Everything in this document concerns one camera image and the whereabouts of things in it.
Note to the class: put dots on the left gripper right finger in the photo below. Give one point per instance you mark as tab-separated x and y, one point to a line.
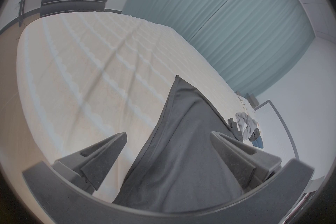
244	162

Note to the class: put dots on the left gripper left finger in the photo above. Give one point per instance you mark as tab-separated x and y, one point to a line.
97	162

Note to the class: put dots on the black trousers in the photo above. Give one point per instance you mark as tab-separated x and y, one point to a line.
178	152

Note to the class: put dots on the bed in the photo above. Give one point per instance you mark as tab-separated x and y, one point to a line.
91	60

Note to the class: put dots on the dark blue garment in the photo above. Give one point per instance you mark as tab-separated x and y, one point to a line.
259	143

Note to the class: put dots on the black shiny garment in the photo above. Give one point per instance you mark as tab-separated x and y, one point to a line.
255	135

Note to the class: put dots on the grey garment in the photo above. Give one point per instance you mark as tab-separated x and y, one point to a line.
244	120

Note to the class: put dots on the white printed pillow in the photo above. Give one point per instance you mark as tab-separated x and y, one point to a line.
248	106

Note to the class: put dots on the grey bedside table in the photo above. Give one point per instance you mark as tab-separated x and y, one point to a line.
252	98

